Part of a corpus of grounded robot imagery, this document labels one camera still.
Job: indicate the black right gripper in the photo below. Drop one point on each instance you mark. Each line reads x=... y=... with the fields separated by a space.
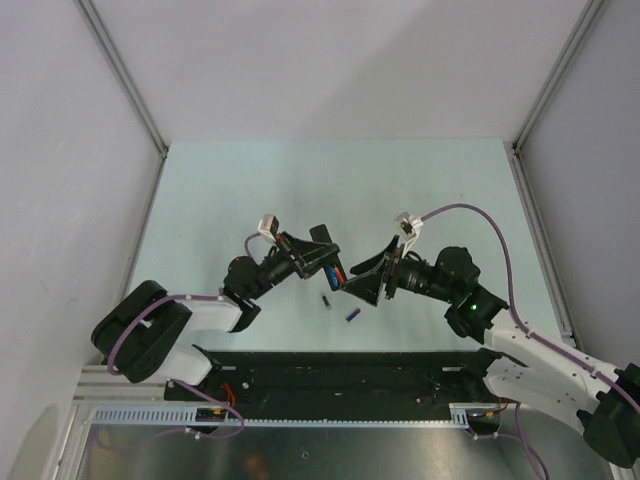
x=369 y=280

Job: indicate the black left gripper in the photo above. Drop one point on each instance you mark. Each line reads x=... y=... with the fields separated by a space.
x=298 y=247

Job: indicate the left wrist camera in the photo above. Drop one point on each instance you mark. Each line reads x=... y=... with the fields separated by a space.
x=268 y=228

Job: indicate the blue battery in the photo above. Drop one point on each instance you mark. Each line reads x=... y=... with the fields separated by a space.
x=333 y=278

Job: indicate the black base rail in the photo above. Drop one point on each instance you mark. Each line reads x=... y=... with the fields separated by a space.
x=347 y=388

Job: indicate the black remote control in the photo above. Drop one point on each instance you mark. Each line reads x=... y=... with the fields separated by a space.
x=331 y=264

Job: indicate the left aluminium frame post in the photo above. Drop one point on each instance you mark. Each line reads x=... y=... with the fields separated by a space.
x=122 y=74

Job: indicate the orange battery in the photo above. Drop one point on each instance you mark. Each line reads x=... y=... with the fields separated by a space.
x=339 y=275

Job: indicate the right aluminium frame post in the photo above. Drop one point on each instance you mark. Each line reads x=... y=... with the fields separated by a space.
x=575 y=43

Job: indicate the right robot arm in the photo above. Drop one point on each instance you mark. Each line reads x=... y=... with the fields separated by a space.
x=597 y=399

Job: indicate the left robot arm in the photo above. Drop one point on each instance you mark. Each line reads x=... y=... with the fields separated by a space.
x=152 y=331

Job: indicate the aluminium frame post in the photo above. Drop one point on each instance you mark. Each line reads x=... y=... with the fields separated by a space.
x=575 y=43
x=122 y=74

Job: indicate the purple battery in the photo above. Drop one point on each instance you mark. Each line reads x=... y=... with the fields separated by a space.
x=353 y=314

